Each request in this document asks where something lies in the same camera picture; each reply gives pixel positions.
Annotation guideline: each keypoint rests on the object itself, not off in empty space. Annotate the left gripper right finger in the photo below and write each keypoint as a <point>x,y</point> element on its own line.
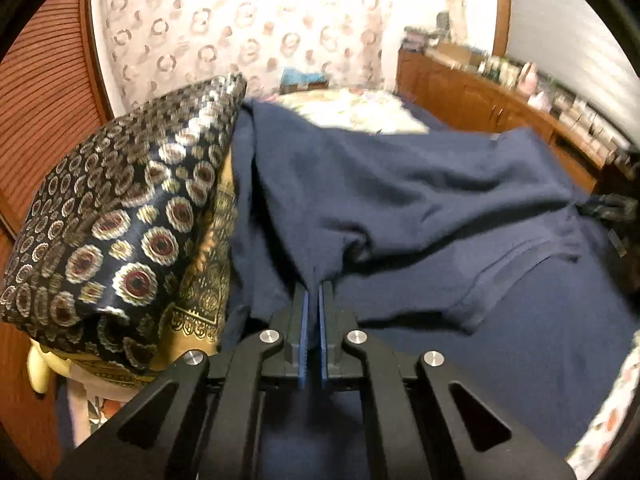
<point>422,418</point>

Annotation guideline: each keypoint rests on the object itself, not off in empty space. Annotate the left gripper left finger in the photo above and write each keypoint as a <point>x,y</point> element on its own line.
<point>200,418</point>

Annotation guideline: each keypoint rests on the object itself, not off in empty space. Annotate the navy printed t-shirt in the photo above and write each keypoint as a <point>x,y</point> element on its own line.
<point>467,244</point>

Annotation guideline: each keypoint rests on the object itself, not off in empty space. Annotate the gold patterned folded cloth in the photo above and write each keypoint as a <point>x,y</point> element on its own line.
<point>194,321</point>

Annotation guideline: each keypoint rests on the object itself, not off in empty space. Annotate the pink thermos jug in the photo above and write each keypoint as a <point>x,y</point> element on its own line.
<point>528,80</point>

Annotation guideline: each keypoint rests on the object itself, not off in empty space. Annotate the orange print white blanket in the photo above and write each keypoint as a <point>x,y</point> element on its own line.
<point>590,451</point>

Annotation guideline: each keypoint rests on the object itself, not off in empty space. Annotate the wooden sideboard cabinet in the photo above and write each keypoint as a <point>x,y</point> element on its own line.
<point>468,102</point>

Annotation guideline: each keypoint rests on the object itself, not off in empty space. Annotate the grey window blind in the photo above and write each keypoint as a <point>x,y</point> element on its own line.
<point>568,41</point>

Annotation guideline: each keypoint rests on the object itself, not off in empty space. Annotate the black circle pattern folded cloth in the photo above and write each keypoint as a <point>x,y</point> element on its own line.
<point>111,229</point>

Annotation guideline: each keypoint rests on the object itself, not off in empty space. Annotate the open cardboard box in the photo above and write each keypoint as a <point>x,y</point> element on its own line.
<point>458,54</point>

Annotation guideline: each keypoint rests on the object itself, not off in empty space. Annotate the floral rose bedspread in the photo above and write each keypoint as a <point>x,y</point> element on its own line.
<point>370,111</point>

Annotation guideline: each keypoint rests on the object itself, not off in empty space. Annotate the cardboard box blue contents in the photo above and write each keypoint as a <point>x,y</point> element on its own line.
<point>293,80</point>

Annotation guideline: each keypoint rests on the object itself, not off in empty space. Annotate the wooden louvered wardrobe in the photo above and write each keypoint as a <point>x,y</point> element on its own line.
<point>52,94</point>

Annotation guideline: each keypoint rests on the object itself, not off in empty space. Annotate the circle pattern sheer curtain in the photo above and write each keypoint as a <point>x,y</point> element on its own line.
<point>156,46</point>

